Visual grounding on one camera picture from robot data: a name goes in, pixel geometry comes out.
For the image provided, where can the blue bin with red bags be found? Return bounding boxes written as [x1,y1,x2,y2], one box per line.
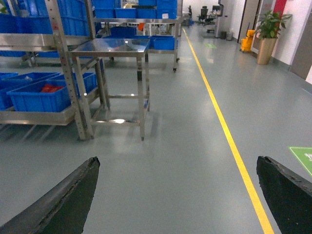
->
[6,72,98,113]

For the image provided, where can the plant in gold pot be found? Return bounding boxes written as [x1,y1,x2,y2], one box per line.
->
[255,10,293,65]

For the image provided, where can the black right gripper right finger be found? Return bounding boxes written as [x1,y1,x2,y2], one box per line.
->
[256,156,312,234]

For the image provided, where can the red bubble wrap bags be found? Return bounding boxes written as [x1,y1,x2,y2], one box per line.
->
[41,83,64,93]

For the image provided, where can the rear steel cart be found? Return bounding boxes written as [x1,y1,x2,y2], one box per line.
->
[92,0,184,73]

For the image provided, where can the small steel table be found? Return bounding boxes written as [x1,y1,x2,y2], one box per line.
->
[68,38,150,140]

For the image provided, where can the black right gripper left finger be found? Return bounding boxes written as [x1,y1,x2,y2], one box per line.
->
[0,157,100,234]

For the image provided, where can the steel shelf rack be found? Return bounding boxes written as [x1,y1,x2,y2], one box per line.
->
[0,0,108,140]

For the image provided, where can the yellow mop bucket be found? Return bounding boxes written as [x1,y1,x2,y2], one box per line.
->
[241,30,255,52]

